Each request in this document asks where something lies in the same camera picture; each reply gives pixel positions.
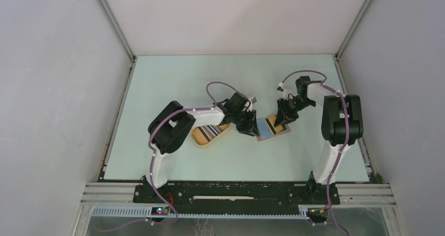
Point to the brown leather card holder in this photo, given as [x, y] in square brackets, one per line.
[265, 132]

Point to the left controller board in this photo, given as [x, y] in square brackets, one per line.
[160, 211]

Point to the white cable duct strip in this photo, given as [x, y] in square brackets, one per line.
[147, 212]

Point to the controller board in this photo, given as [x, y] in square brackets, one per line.
[160, 211]
[318, 213]

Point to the striped cards in tray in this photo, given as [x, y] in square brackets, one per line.
[210, 132]

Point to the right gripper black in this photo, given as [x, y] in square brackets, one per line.
[284, 113]

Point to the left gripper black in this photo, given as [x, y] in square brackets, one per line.
[250, 127]

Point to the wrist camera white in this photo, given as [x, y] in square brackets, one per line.
[249, 105]
[286, 93]

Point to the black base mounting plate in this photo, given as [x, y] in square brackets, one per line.
[271, 197]

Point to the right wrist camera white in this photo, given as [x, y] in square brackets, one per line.
[286, 93]

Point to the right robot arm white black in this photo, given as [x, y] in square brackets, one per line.
[341, 122]

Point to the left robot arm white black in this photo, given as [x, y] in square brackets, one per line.
[175, 124]

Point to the right controller board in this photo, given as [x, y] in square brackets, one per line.
[318, 213]

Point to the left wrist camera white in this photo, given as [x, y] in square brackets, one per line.
[249, 105]

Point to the oval wooden tray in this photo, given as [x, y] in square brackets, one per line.
[199, 139]

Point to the gold credit card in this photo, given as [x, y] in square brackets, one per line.
[270, 121]

